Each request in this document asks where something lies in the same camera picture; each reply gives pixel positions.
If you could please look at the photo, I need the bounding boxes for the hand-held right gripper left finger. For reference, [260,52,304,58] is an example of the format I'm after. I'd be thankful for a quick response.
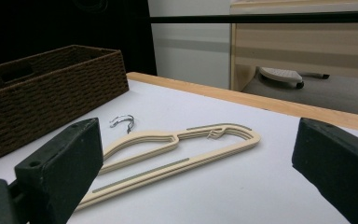
[13,117,104,224]

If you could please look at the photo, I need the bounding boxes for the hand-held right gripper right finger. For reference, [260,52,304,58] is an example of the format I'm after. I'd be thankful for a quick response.
[291,117,358,224]

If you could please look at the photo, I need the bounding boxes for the brown woven basket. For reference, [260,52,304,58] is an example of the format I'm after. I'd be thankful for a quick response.
[0,44,130,167]

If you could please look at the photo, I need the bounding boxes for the beige clothes hanger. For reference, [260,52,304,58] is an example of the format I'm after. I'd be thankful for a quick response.
[74,118,261,213]
[80,115,261,206]
[87,113,260,200]

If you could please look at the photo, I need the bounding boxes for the black chair base leg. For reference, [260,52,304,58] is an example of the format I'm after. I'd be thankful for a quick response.
[300,71,331,80]

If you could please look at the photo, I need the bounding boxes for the white chair base leg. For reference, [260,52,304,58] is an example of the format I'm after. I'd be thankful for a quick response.
[258,66,305,90]

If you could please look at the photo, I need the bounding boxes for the light wooden cabinet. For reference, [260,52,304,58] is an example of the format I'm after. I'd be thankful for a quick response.
[229,0,358,92]

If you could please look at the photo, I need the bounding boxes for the black curtain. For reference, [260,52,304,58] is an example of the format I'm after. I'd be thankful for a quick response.
[0,0,158,77]

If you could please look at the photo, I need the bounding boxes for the black horizontal bar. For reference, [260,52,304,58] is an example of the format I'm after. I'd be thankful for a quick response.
[148,11,358,24]

